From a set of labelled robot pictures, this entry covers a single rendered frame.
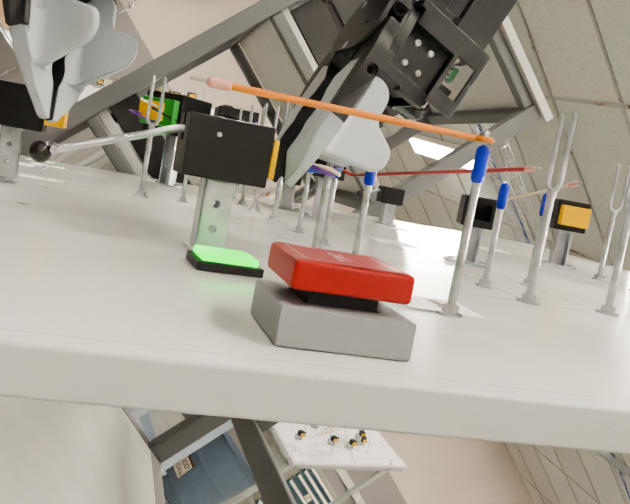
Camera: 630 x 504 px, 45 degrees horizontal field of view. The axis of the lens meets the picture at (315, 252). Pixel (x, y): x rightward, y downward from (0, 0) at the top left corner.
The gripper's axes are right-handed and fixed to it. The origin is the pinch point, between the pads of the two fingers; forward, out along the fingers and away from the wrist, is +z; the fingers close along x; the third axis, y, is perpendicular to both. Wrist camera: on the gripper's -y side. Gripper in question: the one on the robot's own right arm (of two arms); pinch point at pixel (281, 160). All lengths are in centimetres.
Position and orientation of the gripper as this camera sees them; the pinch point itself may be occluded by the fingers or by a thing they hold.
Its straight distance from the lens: 52.5
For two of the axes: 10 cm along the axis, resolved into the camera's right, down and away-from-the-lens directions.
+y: 7.7, 5.4, 3.5
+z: -5.6, 8.3, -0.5
